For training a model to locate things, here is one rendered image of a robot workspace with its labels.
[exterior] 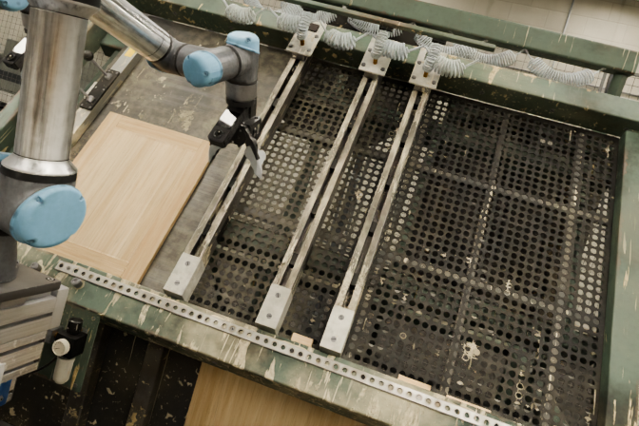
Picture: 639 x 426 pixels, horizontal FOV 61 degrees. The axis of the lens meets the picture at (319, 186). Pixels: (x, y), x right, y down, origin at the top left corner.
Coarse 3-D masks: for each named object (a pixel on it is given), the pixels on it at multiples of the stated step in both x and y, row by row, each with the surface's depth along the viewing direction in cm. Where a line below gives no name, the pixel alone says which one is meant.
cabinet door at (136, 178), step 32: (128, 128) 195; (160, 128) 195; (96, 160) 188; (128, 160) 188; (160, 160) 188; (192, 160) 188; (96, 192) 181; (128, 192) 181; (160, 192) 181; (192, 192) 182; (96, 224) 174; (128, 224) 174; (160, 224) 174; (64, 256) 168; (96, 256) 168; (128, 256) 168
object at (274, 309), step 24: (384, 72) 199; (360, 96) 198; (360, 120) 191; (336, 144) 185; (336, 168) 180; (312, 192) 174; (312, 216) 172; (312, 240) 166; (288, 264) 162; (288, 288) 156; (264, 312) 153
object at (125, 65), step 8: (128, 48) 214; (136, 56) 214; (120, 64) 210; (128, 64) 210; (120, 72) 207; (128, 72) 212; (120, 80) 208; (112, 88) 205; (104, 96) 201; (104, 104) 203; (80, 112) 196; (88, 112) 196; (96, 112) 200; (80, 120) 194; (88, 120) 197; (80, 128) 194; (80, 136) 195; (72, 144) 192
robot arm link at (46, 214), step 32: (32, 0) 83; (64, 0) 82; (96, 0) 87; (32, 32) 85; (64, 32) 85; (32, 64) 85; (64, 64) 86; (32, 96) 86; (64, 96) 88; (32, 128) 87; (64, 128) 89; (32, 160) 88; (64, 160) 91; (0, 192) 89; (32, 192) 87; (64, 192) 89; (0, 224) 90; (32, 224) 87; (64, 224) 92
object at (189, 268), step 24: (288, 48) 205; (312, 48) 205; (288, 72) 204; (288, 96) 199; (264, 120) 193; (264, 144) 188; (240, 168) 183; (240, 192) 178; (216, 216) 174; (192, 240) 165; (216, 240) 169; (192, 264) 160; (168, 288) 156; (192, 288) 162
